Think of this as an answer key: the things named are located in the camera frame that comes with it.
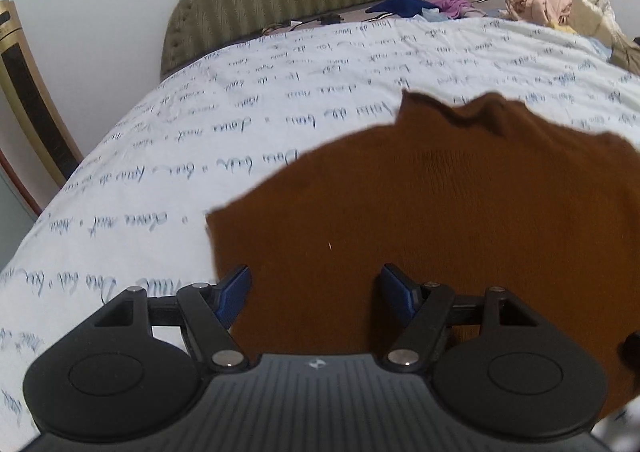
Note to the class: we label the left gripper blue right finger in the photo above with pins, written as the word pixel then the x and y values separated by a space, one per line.
pixel 404 298

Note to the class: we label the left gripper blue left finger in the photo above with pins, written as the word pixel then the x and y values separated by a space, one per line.
pixel 215 305

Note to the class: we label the brown knit sweater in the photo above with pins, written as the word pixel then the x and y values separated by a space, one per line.
pixel 475 196

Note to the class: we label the white quilt with blue script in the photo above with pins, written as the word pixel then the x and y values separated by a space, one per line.
pixel 133 213

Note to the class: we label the gold tower fan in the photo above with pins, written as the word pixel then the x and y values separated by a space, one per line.
pixel 31 102

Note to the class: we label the blue garment near headboard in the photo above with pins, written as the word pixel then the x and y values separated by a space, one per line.
pixel 401 8

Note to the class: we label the purple garment near headboard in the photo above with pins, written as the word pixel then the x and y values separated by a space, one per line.
pixel 458 9

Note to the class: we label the brown padded jacket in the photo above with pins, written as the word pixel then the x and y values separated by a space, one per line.
pixel 625 54

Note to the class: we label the cream fleece garment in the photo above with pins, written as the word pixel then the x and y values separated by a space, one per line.
pixel 595 19

